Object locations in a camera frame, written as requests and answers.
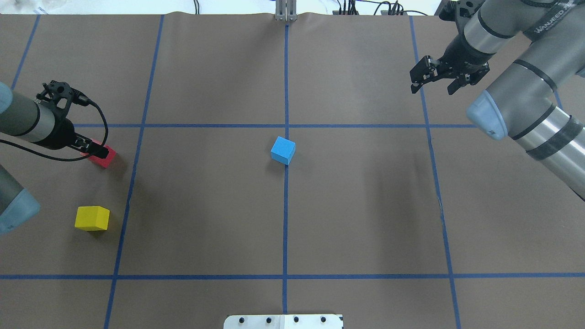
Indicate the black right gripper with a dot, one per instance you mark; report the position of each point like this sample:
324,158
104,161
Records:
460,51

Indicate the blue block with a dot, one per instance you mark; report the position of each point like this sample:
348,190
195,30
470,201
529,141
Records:
283,150

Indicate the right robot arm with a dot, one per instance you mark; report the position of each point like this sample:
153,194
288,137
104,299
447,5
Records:
517,104

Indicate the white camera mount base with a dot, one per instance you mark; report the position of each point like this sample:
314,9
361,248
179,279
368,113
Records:
284,321

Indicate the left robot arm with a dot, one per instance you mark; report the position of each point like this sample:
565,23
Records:
130,98

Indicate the red block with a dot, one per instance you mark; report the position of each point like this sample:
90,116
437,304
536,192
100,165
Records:
104,157

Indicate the yellow block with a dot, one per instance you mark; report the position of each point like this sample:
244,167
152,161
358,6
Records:
92,218

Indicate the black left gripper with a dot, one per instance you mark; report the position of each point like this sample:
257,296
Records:
62,134

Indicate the aluminium frame post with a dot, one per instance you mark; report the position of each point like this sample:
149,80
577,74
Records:
286,10

